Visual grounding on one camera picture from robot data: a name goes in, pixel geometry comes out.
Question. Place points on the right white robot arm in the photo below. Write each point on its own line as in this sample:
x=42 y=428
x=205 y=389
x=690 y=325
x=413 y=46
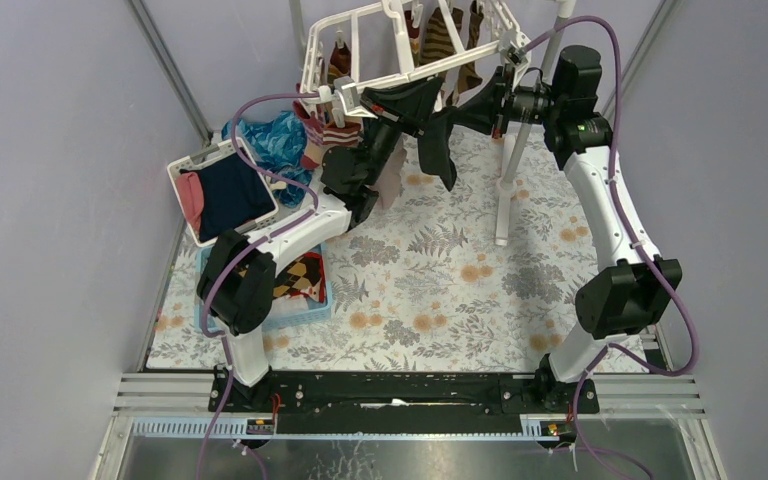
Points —
x=634 y=283

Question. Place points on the red striped sock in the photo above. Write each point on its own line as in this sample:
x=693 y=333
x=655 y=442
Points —
x=315 y=149

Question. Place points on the blue patterned cloth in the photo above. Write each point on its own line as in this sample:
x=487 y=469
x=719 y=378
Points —
x=279 y=144

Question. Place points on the dark navy cloth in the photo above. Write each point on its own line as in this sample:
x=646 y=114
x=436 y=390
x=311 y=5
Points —
x=234 y=196

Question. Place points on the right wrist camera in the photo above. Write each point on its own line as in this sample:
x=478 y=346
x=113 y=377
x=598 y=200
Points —
x=512 y=50

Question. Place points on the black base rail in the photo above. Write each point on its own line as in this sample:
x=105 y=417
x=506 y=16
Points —
x=334 y=402

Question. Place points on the white sock hanger frame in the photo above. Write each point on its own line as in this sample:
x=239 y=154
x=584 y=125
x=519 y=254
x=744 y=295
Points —
x=497 y=13

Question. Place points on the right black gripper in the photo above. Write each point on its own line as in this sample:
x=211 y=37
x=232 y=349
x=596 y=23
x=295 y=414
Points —
x=483 y=110

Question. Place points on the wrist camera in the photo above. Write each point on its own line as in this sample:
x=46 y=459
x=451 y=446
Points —
x=512 y=50
x=348 y=98

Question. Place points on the black sock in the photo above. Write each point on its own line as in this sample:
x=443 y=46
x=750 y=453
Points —
x=433 y=146

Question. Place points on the pile of socks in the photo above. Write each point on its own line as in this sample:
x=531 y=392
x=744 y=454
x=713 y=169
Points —
x=301 y=286

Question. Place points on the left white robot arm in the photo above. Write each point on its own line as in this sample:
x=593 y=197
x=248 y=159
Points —
x=238 y=282

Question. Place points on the white laundry basket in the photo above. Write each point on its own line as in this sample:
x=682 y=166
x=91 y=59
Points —
x=202 y=159

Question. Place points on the blue laundry basket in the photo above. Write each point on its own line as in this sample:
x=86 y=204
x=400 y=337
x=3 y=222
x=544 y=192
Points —
x=273 y=321

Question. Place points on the pink cloth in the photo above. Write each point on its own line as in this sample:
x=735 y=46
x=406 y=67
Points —
x=191 y=198

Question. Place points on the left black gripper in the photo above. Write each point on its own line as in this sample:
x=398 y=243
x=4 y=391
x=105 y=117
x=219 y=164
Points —
x=388 y=124

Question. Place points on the silver drying rack stand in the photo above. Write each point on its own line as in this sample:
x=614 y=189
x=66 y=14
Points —
x=513 y=150

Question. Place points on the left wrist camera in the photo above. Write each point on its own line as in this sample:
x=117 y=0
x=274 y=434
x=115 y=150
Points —
x=348 y=98

